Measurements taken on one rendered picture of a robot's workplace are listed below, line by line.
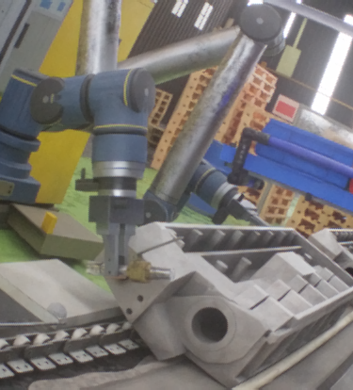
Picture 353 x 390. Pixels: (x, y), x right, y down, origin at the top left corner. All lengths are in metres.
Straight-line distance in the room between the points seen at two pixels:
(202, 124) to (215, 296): 0.82
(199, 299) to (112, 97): 0.45
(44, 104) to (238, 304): 0.58
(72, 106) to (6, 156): 0.88
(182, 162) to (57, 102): 0.81
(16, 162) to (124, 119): 0.99
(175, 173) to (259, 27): 0.56
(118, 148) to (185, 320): 0.39
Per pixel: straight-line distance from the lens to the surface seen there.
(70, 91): 1.32
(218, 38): 2.28
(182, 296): 1.39
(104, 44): 1.51
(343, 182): 1.77
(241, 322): 1.33
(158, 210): 2.07
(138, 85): 1.26
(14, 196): 2.20
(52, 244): 4.00
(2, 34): 2.35
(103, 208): 1.23
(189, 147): 2.05
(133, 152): 1.25
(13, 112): 2.15
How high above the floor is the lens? 1.27
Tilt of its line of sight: 9 degrees down
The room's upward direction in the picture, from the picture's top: 24 degrees clockwise
